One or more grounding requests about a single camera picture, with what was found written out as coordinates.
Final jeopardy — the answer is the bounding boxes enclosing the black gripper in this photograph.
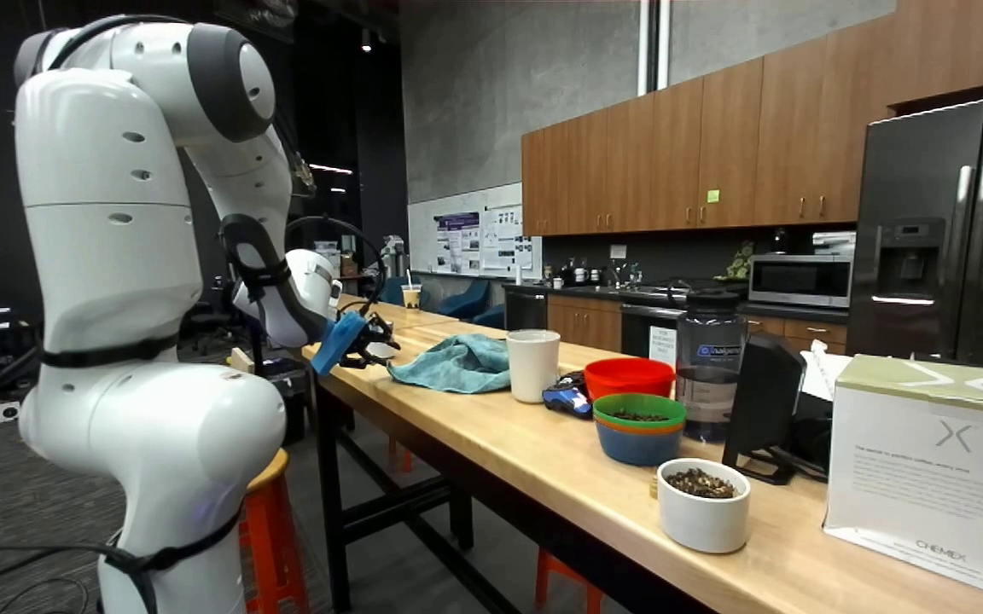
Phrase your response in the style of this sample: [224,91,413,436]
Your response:
[343,319,399,370]

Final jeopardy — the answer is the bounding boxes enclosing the blue towel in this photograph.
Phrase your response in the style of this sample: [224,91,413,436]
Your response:
[389,336,511,395]

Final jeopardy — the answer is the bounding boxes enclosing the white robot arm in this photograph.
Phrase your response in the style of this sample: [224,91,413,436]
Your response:
[14,15,392,614]

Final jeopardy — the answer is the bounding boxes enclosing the white cup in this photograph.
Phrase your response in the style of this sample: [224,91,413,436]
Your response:
[507,331,560,402]

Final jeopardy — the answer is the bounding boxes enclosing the dark blue small object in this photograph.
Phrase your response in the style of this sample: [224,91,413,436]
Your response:
[542,378,593,421]

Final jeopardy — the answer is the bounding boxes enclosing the red bowl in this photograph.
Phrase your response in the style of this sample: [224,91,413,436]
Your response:
[582,357,676,401]

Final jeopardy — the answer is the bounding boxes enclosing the orange stool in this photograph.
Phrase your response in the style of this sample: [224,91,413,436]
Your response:
[240,451,311,614]

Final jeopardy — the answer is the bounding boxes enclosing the green bowl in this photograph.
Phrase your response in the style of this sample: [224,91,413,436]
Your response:
[593,394,687,435]

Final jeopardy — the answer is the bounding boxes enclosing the blue bowl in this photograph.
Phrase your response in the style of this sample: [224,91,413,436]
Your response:
[597,424,680,467]

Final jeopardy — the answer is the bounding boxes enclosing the white bowl with contents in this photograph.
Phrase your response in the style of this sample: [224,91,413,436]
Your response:
[654,459,749,552]

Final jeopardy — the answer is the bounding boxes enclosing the black tablet stand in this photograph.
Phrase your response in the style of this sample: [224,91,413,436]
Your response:
[723,336,805,486]

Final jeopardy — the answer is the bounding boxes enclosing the silver microwave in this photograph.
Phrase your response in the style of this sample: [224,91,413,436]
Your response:
[748,252,854,311]

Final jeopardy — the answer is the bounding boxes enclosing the wooden upper cabinets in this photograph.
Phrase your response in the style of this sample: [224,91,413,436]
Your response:
[523,0,983,236]

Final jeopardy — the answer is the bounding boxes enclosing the white cardboard box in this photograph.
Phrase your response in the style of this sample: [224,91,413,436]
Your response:
[822,354,983,590]

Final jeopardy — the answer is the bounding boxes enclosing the stainless steel refrigerator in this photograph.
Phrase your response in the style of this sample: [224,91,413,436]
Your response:
[848,100,983,365]

